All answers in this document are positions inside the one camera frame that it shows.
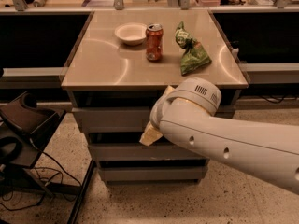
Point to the orange soda can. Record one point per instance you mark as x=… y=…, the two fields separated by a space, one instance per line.
x=154 y=42

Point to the dark robot base tray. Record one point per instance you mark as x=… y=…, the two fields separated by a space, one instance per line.
x=26 y=130

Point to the green chip bag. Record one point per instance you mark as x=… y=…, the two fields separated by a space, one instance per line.
x=194 y=55

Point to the black frame bar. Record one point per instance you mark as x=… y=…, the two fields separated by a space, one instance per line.
x=82 y=191

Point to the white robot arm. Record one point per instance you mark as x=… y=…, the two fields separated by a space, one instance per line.
x=185 y=116

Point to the grey drawer cabinet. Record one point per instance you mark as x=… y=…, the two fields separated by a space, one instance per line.
x=106 y=73

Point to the grey bottom drawer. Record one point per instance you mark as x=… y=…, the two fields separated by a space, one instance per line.
x=151 y=174

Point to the white paper bowl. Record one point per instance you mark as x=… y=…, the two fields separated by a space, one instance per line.
x=131 y=34

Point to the grey drawer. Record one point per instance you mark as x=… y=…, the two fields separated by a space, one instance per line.
x=137 y=152
x=151 y=174
x=112 y=119

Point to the grey top drawer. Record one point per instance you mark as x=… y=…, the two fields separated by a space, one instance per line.
x=112 y=119

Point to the grey middle drawer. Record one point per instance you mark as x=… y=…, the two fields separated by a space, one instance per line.
x=137 y=152

